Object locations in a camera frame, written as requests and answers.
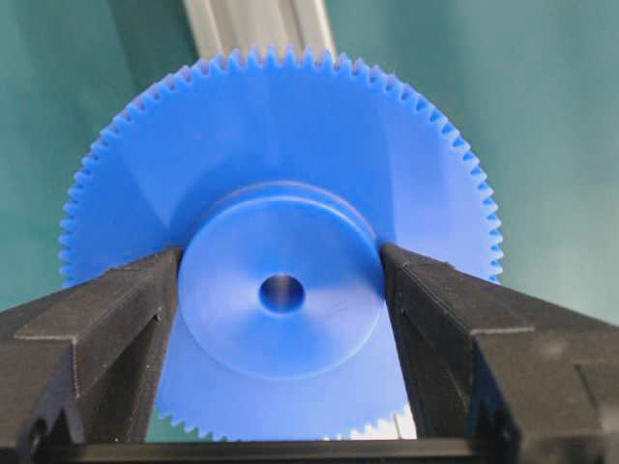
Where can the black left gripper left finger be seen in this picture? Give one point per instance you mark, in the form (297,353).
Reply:
(83,364)

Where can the large blue plastic gear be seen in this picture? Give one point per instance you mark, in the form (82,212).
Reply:
(280,177)

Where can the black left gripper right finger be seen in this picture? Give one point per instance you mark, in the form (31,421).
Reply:
(478,357)

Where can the silver aluminium extrusion rail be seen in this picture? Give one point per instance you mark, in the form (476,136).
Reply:
(221,26)

